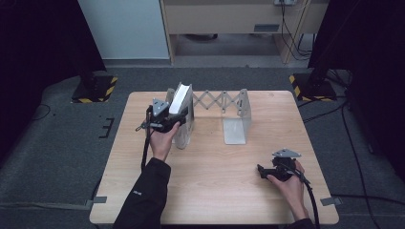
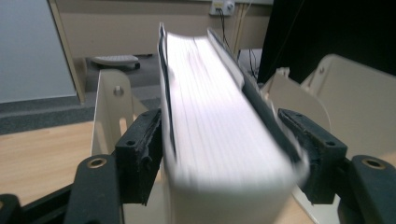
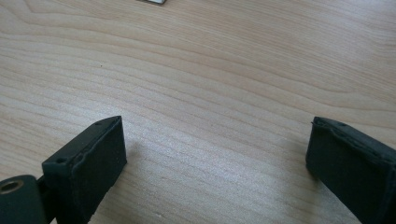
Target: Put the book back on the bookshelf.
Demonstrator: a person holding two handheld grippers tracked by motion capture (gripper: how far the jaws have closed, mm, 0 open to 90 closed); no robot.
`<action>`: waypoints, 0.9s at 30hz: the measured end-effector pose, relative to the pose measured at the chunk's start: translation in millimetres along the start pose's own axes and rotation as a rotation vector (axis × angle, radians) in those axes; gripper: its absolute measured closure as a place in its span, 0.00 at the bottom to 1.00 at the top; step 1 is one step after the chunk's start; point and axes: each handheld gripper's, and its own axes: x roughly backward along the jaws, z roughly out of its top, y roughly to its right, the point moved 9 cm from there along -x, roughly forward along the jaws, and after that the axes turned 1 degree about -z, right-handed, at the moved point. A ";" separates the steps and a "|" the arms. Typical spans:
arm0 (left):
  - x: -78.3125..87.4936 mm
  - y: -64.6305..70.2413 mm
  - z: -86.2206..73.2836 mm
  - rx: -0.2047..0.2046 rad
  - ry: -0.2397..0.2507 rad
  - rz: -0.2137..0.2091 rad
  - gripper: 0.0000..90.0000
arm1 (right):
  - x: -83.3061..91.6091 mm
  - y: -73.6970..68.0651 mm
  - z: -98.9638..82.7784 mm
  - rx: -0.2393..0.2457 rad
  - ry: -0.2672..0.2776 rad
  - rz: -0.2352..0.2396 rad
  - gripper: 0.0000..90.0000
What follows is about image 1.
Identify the white book with grey silhouettes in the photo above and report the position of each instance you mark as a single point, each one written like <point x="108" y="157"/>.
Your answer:
<point x="181" y="98"/>

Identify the white power strip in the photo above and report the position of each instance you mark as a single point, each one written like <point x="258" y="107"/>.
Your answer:
<point x="285" y="2"/>

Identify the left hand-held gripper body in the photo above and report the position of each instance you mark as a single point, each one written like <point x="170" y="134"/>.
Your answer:
<point x="159" y="118"/>

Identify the extendable metal bookend rack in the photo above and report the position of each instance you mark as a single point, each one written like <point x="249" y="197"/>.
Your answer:
<point x="235" y="114"/>

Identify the black stand base yellow stripes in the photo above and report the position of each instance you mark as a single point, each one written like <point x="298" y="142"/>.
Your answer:
<point x="95" y="90"/>
<point x="313" y="89"/>

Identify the person's left hand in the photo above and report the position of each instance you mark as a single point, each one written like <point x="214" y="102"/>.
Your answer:
<point x="162" y="143"/>

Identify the black curtain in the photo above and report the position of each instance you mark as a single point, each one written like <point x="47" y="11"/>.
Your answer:
<point x="38" y="63"/>
<point x="375" y="63"/>

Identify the person's right hand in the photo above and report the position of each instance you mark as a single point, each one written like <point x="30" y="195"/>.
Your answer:
<point x="291" y="191"/>

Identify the light wooden desk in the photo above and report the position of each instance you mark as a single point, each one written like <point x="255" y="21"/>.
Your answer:
<point x="223" y="17"/>

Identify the white panel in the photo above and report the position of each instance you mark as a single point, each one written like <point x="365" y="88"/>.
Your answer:
<point x="127" y="28"/>

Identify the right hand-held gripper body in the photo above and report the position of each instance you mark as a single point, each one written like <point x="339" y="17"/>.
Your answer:
<point x="282" y="167"/>

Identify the grey tape strip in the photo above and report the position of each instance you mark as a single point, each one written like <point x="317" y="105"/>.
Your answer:
<point x="331" y="201"/>
<point x="98" y="200"/>

